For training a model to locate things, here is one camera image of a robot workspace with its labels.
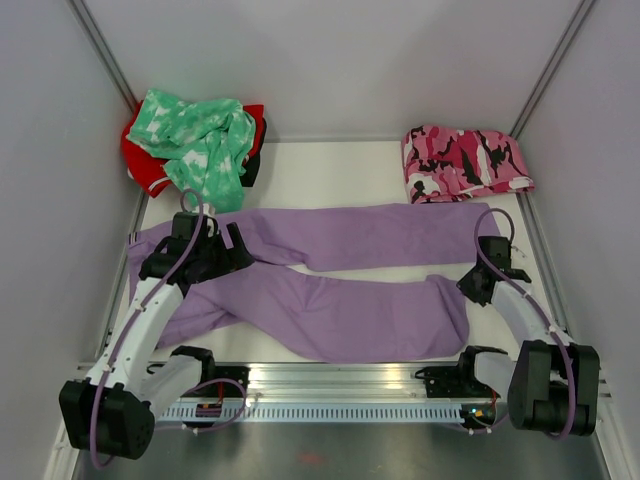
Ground purple trousers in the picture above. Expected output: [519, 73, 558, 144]
[158, 203, 499, 363]

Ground pink camouflage trousers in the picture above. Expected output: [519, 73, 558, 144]
[402, 125, 534, 204]

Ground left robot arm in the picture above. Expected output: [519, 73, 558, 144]
[59, 212, 254, 460]

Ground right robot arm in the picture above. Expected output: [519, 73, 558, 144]
[455, 236, 600, 438]

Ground black garment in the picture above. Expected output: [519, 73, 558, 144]
[240, 118, 267, 188]

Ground red garment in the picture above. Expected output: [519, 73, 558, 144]
[120, 101, 265, 198]

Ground green tie-dye garment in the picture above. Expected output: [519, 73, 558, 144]
[127, 89, 256, 213]

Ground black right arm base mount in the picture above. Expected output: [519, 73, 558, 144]
[413, 366, 504, 400]

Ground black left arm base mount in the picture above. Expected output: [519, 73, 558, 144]
[182, 364, 251, 402]

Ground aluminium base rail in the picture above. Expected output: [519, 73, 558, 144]
[74, 362, 612, 401]

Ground white slotted cable duct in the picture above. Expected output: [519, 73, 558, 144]
[160, 401, 463, 424]

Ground aluminium frame post right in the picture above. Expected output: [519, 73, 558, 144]
[510, 0, 598, 140]

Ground aluminium frame post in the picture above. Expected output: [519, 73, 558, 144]
[510, 0, 598, 140]
[67, 0, 137, 112]

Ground aluminium frame post left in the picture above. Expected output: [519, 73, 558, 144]
[67, 0, 137, 112]

